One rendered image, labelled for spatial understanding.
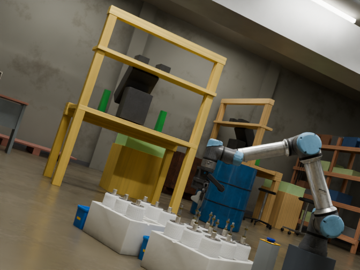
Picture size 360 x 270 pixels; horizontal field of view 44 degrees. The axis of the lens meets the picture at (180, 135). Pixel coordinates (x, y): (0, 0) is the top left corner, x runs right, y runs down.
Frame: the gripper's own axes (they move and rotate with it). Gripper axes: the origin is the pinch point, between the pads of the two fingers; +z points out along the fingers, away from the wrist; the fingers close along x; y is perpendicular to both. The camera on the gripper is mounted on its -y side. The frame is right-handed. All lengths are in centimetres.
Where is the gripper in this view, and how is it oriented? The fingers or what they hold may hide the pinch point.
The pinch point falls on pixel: (199, 207)
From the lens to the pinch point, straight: 231.7
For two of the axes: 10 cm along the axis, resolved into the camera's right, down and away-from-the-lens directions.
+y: -9.4, -2.9, 1.5
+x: -1.2, -1.1, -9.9
